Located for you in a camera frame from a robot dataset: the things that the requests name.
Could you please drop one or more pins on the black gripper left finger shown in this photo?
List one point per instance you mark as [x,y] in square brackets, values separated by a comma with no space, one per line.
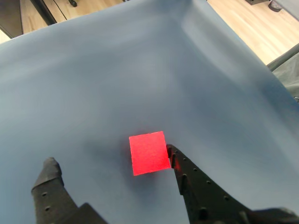
[51,198]

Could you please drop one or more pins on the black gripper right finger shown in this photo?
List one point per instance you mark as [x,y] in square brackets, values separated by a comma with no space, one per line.
[205,200]

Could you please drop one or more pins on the red cube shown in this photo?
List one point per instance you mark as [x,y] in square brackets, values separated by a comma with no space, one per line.
[149,152]

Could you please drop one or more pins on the blue-grey table mat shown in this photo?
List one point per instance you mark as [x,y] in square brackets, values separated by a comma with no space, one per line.
[116,81]

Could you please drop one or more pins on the grey metal tube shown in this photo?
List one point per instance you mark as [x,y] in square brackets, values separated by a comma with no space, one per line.
[282,57]

